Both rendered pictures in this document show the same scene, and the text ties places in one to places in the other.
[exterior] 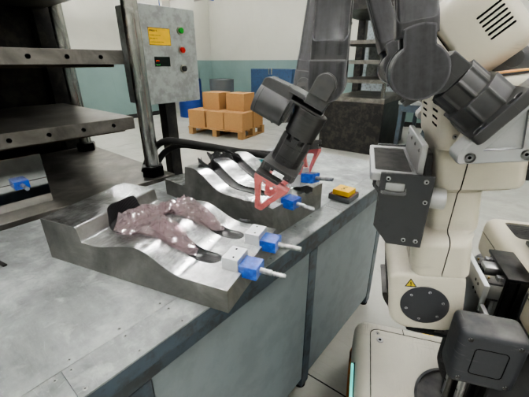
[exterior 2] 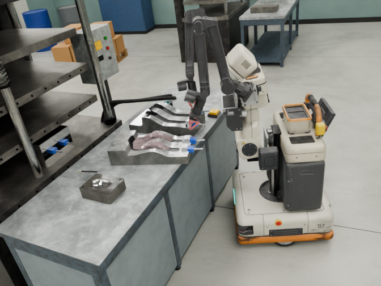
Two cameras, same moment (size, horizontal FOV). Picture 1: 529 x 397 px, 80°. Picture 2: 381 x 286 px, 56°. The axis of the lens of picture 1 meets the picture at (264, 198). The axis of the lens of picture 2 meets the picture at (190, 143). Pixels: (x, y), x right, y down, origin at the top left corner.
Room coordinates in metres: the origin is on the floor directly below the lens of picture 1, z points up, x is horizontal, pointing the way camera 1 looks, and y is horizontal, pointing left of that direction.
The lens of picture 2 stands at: (-1.34, 0.39, 2.01)
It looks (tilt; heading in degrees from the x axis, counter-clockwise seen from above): 30 degrees down; 349
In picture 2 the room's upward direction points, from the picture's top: 8 degrees counter-clockwise
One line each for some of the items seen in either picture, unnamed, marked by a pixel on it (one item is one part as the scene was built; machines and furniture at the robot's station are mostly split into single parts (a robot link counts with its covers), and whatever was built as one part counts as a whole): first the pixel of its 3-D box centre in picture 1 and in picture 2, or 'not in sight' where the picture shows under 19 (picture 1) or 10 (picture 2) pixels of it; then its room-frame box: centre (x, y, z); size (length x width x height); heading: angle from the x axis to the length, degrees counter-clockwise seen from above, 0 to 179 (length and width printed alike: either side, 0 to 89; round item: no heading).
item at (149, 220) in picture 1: (164, 217); (151, 140); (0.69, 0.24, 0.90); 0.26 x 0.18 x 0.08; 67
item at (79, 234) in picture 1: (164, 233); (152, 146); (0.69, 0.25, 0.86); 0.50 x 0.26 x 0.11; 67
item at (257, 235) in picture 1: (274, 243); (194, 140); (0.64, -0.02, 0.86); 0.13 x 0.05 x 0.05; 67
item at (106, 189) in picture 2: not in sight; (102, 188); (0.39, 0.59, 0.84); 0.20 x 0.15 x 0.07; 50
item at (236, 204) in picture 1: (238, 182); (166, 118); (1.02, 0.09, 0.87); 0.50 x 0.26 x 0.14; 50
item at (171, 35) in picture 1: (174, 165); (110, 113); (1.63, 0.49, 0.74); 0.30 x 0.22 x 1.47; 140
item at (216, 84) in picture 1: (222, 98); (74, 25); (8.04, 1.03, 0.44); 0.59 x 0.59 x 0.88
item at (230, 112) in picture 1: (226, 113); (88, 44); (6.08, 0.72, 0.37); 1.20 x 0.82 x 0.74; 62
